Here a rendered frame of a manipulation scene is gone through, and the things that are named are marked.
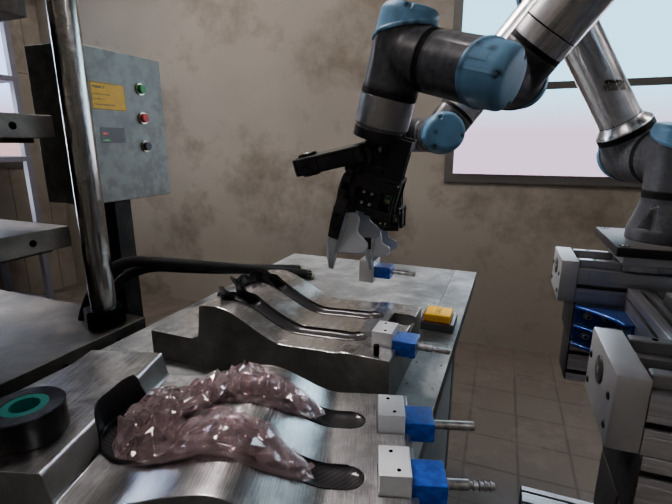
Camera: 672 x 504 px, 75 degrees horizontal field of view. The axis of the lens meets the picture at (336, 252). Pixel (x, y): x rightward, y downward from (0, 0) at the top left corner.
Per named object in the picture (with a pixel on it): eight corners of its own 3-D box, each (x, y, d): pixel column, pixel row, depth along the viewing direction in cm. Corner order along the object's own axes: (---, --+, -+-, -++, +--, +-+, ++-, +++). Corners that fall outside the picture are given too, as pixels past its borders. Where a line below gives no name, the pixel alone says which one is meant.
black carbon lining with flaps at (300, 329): (386, 321, 91) (387, 278, 88) (361, 355, 76) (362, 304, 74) (244, 299, 103) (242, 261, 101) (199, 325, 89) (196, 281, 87)
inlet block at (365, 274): (416, 282, 106) (417, 260, 104) (412, 288, 101) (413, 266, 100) (365, 275, 110) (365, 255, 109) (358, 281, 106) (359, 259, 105)
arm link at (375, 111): (354, 90, 56) (370, 90, 63) (346, 126, 58) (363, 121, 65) (409, 105, 54) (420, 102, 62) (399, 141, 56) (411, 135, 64)
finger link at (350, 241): (355, 281, 63) (375, 219, 61) (318, 267, 64) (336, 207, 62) (360, 278, 66) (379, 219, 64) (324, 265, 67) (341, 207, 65)
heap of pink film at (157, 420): (328, 402, 65) (327, 353, 63) (311, 496, 47) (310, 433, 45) (159, 393, 67) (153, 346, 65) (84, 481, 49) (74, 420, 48)
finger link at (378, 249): (386, 272, 99) (390, 231, 99) (362, 269, 101) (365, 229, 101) (390, 271, 102) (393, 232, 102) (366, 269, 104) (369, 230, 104)
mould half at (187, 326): (419, 345, 96) (422, 286, 92) (387, 410, 72) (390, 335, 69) (228, 312, 114) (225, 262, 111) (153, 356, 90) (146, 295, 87)
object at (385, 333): (451, 360, 76) (453, 331, 75) (447, 373, 72) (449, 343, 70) (379, 347, 81) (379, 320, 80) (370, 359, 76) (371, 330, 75)
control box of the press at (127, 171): (203, 474, 167) (167, 60, 131) (142, 538, 140) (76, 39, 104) (158, 459, 175) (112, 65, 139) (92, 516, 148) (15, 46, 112)
